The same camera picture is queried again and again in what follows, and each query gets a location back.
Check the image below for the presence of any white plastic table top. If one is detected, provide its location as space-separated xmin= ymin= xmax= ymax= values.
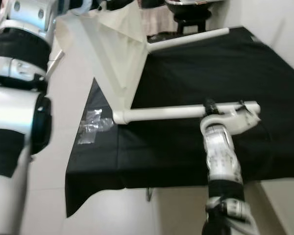
xmin=55 ymin=0 xmax=148 ymax=125

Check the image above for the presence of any black plastic table cover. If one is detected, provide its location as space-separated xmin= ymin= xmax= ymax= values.
xmin=65 ymin=26 xmax=294 ymax=218

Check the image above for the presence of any black bag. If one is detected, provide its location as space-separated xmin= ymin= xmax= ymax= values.
xmin=137 ymin=0 xmax=167 ymax=8

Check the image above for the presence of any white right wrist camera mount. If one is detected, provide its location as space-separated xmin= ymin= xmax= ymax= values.
xmin=220 ymin=104 xmax=262 ymax=136

